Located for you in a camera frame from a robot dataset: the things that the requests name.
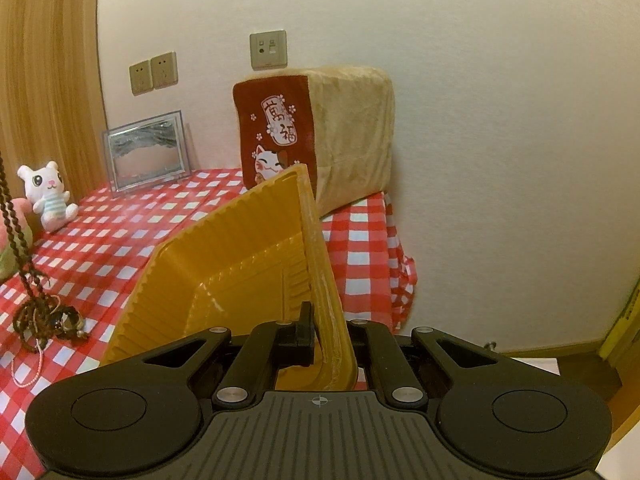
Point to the silver framed sand picture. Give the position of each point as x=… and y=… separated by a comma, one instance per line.
x=149, y=152

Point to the left double wall socket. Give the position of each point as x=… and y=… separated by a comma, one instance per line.
x=140, y=76

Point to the wooden headboard panel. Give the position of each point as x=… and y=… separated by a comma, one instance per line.
x=51, y=96

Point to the golden plastic tray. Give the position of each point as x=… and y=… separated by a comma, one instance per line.
x=253, y=260

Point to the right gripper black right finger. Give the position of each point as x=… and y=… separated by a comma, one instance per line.
x=388, y=372

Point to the red white checkered tablecloth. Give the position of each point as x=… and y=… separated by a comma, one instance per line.
x=93, y=264

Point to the yellow box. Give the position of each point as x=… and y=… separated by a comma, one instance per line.
x=621, y=325

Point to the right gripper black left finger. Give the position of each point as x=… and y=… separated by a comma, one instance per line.
x=270, y=347

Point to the white bunny plush toy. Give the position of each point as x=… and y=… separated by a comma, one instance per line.
x=45, y=190

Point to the lucky cat toast cushion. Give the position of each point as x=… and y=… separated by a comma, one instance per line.
x=337, y=121

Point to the right wall data socket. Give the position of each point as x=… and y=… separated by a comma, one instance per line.
x=268, y=50

